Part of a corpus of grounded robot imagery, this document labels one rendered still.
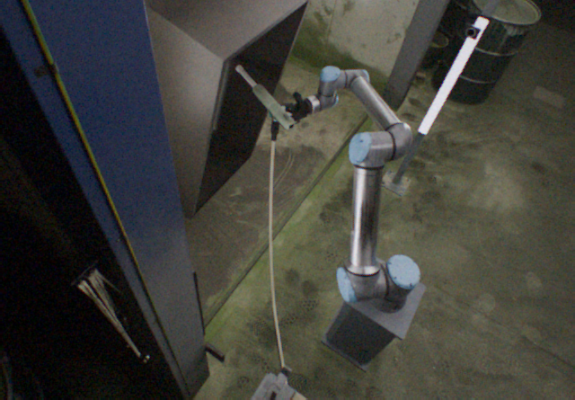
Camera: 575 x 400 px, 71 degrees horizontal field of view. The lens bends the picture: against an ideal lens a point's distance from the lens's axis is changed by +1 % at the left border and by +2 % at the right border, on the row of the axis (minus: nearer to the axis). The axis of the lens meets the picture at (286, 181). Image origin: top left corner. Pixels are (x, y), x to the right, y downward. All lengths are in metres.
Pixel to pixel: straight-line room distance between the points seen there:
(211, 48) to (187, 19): 0.14
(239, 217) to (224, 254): 0.31
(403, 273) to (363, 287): 0.19
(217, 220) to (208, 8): 1.64
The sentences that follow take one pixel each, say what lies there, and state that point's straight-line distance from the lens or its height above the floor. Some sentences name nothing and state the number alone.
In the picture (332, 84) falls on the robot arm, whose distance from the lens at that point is 1.99.
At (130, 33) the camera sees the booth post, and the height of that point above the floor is 2.11.
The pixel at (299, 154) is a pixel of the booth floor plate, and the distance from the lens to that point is 3.22.
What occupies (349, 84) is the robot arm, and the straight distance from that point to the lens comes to 2.02.
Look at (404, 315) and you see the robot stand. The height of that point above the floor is 0.64.
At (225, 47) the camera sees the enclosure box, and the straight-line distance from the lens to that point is 1.39.
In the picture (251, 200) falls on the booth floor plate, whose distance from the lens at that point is 2.90.
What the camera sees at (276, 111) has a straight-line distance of 1.87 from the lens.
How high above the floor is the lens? 2.43
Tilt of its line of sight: 52 degrees down
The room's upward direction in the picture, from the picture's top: 10 degrees clockwise
